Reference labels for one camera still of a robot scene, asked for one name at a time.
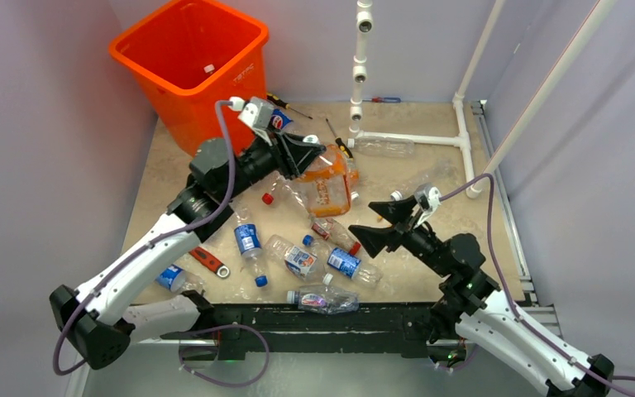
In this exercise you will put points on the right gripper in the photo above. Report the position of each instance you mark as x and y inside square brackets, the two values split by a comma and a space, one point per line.
[398, 212]

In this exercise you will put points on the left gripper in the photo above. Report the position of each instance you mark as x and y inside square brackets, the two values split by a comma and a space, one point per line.
[284, 158]

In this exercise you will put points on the large orange label bottle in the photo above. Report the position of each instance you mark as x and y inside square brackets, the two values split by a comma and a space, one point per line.
[325, 187]

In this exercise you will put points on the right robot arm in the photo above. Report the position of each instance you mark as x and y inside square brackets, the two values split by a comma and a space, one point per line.
[475, 307]

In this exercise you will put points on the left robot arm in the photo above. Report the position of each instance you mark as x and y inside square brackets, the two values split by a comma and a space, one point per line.
[98, 321]

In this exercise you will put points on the Pepsi bottle near bin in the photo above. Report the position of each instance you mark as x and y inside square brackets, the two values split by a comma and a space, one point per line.
[283, 122]

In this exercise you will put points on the orange plastic bin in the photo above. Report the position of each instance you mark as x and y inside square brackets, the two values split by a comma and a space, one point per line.
[186, 56]

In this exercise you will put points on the black yellow short screwdriver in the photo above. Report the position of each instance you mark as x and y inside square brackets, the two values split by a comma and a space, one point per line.
[340, 143]

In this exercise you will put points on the clear bottle red cap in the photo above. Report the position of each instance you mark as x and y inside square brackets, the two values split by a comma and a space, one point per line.
[282, 190]

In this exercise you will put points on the blue Pocari label bottle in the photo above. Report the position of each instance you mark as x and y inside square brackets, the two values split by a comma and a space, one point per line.
[359, 271]

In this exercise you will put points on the red gold label bottle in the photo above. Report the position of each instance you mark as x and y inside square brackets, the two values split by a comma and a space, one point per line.
[329, 229]

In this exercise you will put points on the black yellow long screwdriver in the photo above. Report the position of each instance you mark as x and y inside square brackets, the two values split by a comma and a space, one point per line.
[279, 102]

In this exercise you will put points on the clear bottle by pipe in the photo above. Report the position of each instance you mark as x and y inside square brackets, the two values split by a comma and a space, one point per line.
[382, 146]

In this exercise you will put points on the red blue small screwdriver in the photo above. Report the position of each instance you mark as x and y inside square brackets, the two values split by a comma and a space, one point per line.
[383, 100]

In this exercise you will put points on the white orange label bottle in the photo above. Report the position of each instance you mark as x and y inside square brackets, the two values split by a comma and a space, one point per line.
[301, 263]

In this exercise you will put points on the purple label front bottle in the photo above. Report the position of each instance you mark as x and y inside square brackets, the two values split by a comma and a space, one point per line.
[324, 298]

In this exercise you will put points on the blue label bottle standing cap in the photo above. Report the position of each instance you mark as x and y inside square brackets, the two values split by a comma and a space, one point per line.
[248, 244]

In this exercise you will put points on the red adjustable wrench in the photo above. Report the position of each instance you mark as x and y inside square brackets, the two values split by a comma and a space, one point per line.
[209, 261]

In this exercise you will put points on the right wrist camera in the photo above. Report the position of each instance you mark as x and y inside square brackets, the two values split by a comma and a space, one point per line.
[428, 198]

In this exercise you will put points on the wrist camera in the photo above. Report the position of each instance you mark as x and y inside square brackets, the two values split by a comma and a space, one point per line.
[428, 198]
[255, 113]

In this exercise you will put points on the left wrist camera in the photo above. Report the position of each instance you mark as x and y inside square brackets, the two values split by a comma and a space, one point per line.
[255, 113]

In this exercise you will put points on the aluminium frame rail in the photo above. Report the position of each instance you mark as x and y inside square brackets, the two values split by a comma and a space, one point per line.
[513, 262]

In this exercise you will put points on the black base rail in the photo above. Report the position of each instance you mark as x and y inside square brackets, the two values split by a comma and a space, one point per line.
[407, 329]

